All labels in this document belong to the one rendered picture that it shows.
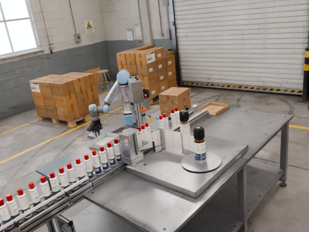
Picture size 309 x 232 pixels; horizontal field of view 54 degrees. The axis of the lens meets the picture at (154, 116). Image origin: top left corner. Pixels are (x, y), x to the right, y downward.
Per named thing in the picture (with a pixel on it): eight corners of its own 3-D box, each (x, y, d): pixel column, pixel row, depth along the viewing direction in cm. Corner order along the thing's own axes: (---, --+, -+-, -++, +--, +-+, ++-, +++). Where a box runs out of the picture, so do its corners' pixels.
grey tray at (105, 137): (104, 150, 288) (103, 145, 286) (88, 147, 298) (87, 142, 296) (121, 138, 309) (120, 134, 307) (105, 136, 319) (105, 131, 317)
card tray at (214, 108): (215, 115, 337) (215, 112, 335) (196, 112, 354) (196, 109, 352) (228, 107, 357) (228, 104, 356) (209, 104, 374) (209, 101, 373)
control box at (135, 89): (133, 104, 261) (130, 83, 255) (130, 99, 277) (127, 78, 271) (145, 101, 263) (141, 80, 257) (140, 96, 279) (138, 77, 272)
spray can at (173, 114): (174, 130, 301) (173, 110, 294) (170, 129, 304) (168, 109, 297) (178, 128, 304) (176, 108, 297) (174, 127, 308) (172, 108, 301)
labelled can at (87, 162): (90, 180, 229) (85, 156, 222) (86, 178, 232) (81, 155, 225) (95, 177, 233) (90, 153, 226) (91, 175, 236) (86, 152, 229)
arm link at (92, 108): (95, 105, 293) (87, 107, 293) (97, 116, 297) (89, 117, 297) (97, 103, 300) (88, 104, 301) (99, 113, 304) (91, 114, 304)
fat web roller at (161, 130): (163, 150, 261) (161, 130, 255) (159, 149, 264) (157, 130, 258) (167, 148, 264) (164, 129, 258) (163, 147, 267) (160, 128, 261)
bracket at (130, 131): (127, 136, 234) (127, 136, 234) (117, 134, 241) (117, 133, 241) (139, 130, 243) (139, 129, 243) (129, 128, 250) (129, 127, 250)
